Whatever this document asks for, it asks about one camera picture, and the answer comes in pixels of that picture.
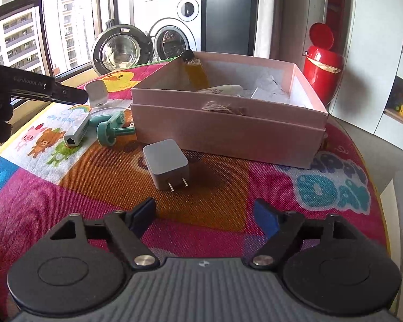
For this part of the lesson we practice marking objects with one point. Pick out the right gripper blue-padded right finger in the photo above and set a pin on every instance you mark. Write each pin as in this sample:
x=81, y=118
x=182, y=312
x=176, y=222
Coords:
x=281, y=229

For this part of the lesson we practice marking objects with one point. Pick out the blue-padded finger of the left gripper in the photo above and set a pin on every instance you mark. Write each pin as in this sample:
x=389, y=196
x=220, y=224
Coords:
x=54, y=93

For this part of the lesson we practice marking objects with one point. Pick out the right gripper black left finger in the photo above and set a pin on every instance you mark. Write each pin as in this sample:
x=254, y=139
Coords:
x=126, y=229

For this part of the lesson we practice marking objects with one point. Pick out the white ethernet adapter with cable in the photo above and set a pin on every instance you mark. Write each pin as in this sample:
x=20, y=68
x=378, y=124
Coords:
x=75, y=134

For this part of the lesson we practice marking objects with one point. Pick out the teal plastic hook tool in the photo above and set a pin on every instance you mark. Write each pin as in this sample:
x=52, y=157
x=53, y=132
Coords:
x=110, y=126

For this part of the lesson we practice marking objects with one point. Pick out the grey square power adapter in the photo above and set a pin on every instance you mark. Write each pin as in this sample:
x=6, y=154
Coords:
x=167, y=165

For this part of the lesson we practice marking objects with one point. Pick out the cream cosmetic tube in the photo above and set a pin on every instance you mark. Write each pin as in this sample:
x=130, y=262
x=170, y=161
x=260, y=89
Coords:
x=228, y=89

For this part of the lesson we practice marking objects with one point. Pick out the white round-cornered plug adapter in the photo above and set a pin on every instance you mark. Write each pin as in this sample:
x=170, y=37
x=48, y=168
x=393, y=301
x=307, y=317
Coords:
x=97, y=93

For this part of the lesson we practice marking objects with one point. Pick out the yellow oil bottle black cap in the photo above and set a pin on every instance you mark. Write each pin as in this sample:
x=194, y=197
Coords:
x=194, y=69

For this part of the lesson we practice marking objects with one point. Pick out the colourful cartoon play mat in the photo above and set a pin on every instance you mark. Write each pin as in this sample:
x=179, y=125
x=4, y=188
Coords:
x=42, y=181

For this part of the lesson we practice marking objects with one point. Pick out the washing machine round door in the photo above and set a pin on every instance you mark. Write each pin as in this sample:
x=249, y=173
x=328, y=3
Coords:
x=120, y=47

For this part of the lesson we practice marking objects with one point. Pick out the pink cardboard box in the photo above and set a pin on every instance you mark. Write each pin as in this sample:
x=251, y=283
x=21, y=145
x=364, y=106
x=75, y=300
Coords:
x=166, y=106

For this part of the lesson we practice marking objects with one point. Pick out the silver washing machine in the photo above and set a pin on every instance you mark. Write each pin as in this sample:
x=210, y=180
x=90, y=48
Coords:
x=172, y=26

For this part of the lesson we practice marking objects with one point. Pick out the clear plastic bag with items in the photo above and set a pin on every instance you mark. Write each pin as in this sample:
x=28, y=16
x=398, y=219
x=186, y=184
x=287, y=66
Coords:
x=266, y=82

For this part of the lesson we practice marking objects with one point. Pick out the red pedestal trash bin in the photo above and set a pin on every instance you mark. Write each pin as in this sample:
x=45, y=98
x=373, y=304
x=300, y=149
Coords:
x=322, y=66

